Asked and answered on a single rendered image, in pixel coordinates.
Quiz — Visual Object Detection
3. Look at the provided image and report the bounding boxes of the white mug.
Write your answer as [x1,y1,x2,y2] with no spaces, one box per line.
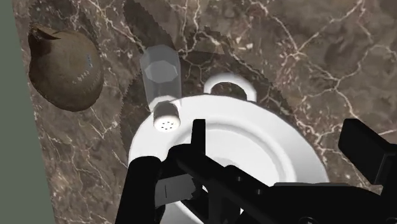
[128,73,330,224]

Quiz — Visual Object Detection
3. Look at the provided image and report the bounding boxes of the glass shaker with white cap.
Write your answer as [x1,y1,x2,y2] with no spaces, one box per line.
[139,44,182,133]

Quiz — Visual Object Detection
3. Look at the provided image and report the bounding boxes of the brown clay jug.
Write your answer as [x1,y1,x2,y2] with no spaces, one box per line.
[27,24,105,113]

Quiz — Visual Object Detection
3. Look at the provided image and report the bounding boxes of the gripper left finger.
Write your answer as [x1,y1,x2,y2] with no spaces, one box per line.
[115,118,274,224]

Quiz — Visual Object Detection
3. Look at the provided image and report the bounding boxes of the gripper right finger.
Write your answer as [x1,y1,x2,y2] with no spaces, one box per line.
[338,118,397,199]

